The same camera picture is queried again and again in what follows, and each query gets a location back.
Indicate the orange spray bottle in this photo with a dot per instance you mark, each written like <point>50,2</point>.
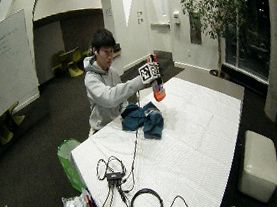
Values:
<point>159,91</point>

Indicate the white marker cube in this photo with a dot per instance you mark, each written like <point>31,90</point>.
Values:
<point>148,72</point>

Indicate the dark blue cloth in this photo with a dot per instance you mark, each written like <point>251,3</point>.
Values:
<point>143,118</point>

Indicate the the person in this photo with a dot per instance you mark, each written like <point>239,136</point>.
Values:
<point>102,91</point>

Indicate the indoor tree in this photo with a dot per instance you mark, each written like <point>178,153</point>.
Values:
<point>208,6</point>

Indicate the yellow-green chairs with table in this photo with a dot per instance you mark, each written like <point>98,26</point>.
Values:
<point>68,61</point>

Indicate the black usb hub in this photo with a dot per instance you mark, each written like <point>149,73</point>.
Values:
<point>114,176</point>

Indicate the white cube ottoman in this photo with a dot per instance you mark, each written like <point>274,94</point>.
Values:
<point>258,166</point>

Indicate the large whiteboard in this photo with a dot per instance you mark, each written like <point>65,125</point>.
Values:
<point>3,68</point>

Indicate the yellow-green lounge chair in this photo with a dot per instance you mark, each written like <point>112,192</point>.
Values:
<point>5,127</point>

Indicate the white wall shelf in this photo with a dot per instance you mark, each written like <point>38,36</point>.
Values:
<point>160,24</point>

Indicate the dark wall panel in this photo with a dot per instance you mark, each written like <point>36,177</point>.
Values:
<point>195,29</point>

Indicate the white wall dispenser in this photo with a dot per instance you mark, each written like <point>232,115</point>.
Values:
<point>176,17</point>

